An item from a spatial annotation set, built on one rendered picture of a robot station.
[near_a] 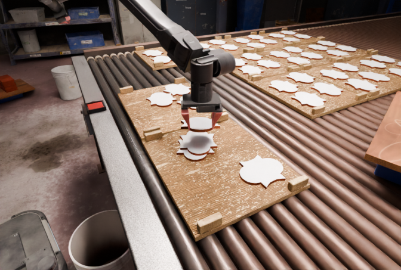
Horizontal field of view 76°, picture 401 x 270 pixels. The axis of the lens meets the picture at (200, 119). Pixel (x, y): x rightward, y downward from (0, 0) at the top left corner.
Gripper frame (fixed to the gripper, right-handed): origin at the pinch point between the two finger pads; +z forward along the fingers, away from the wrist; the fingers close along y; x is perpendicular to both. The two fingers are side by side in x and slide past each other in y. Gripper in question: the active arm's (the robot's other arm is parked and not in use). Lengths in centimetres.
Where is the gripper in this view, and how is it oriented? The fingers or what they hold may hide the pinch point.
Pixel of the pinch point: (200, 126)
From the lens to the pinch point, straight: 74.7
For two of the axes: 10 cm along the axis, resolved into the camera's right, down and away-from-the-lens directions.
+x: 0.8, 5.1, -8.5
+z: -0.1, 8.6, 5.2
